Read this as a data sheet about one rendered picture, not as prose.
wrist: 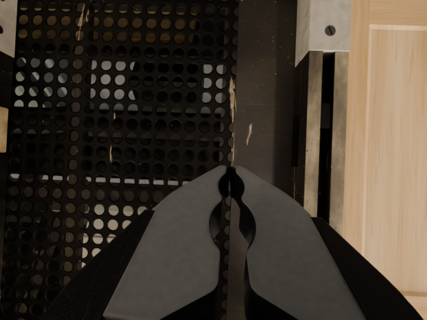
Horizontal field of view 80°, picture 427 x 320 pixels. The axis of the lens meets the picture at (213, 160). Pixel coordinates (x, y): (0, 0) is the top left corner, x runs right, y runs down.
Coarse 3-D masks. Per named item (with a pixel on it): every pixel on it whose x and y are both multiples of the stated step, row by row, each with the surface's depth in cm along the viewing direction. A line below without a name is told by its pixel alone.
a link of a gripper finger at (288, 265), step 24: (240, 168) 12; (240, 192) 11; (264, 192) 10; (240, 216) 10; (264, 216) 9; (288, 216) 9; (264, 240) 8; (288, 240) 8; (312, 240) 8; (264, 264) 7; (288, 264) 7; (312, 264) 7; (264, 288) 7; (288, 288) 7; (312, 288) 7; (336, 288) 7; (264, 312) 7; (288, 312) 6; (312, 312) 6; (336, 312) 6; (360, 312) 6
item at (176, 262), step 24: (216, 168) 12; (192, 192) 10; (216, 192) 10; (168, 216) 9; (192, 216) 9; (216, 216) 10; (144, 240) 8; (168, 240) 8; (192, 240) 8; (144, 264) 7; (168, 264) 7; (192, 264) 7; (216, 264) 7; (120, 288) 7; (144, 288) 7; (168, 288) 7; (192, 288) 7; (216, 288) 7; (120, 312) 6; (144, 312) 6; (168, 312) 6; (192, 312) 7; (216, 312) 7
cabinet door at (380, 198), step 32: (352, 0) 44; (384, 0) 43; (416, 0) 43; (352, 32) 43; (384, 32) 44; (416, 32) 44; (352, 64) 43; (384, 64) 44; (416, 64) 43; (352, 96) 43; (384, 96) 43; (416, 96) 43; (352, 128) 43; (384, 128) 43; (416, 128) 43; (352, 160) 43; (384, 160) 43; (416, 160) 43; (352, 192) 43; (384, 192) 43; (416, 192) 43; (352, 224) 43; (384, 224) 43; (416, 224) 43; (384, 256) 43; (416, 256) 43; (416, 288) 43
